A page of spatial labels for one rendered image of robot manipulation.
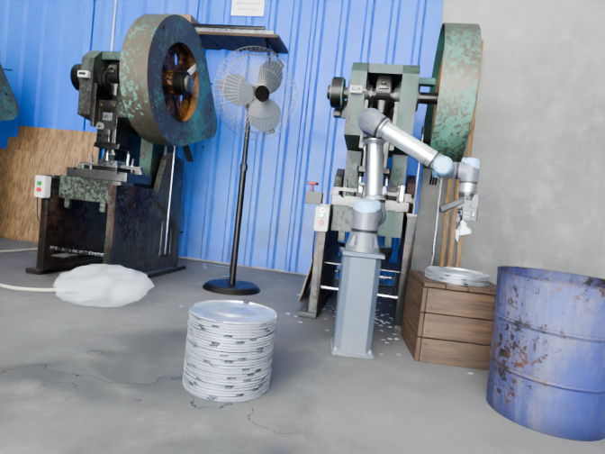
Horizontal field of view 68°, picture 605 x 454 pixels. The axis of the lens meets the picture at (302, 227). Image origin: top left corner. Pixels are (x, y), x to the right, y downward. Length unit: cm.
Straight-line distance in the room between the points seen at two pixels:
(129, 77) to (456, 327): 221
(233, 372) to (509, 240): 301
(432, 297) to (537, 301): 57
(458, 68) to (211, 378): 186
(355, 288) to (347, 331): 19
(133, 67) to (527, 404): 252
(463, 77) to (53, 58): 395
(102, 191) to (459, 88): 218
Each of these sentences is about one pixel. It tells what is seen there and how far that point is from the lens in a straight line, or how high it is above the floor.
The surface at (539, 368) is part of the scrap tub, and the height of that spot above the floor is 20.
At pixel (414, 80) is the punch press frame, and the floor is 139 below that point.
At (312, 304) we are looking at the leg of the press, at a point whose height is 7.
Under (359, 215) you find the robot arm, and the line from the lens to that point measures 197.
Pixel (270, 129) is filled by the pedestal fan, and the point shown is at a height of 110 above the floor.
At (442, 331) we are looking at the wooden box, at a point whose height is 15.
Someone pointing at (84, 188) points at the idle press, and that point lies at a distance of 319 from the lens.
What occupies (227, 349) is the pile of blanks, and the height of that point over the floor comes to 16.
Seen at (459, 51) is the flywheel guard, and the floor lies 147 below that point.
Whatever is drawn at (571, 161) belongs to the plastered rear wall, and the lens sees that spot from 421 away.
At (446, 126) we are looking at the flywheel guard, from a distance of 249.
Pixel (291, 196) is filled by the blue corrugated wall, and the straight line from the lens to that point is 398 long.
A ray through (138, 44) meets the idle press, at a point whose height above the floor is 143.
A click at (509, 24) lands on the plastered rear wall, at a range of 432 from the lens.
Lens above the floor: 63
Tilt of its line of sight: 3 degrees down
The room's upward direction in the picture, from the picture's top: 6 degrees clockwise
